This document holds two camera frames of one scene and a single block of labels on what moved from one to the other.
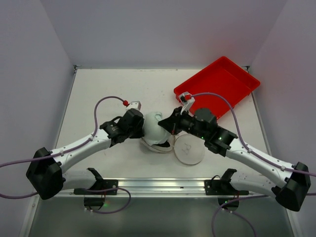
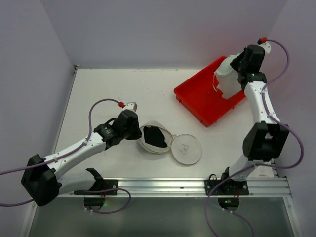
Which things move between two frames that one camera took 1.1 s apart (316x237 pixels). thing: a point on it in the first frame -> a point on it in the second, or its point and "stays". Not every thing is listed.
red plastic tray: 223,77 stays
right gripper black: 177,121 -> 237,63
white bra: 154,133 -> 227,77
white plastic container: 189,149 stays
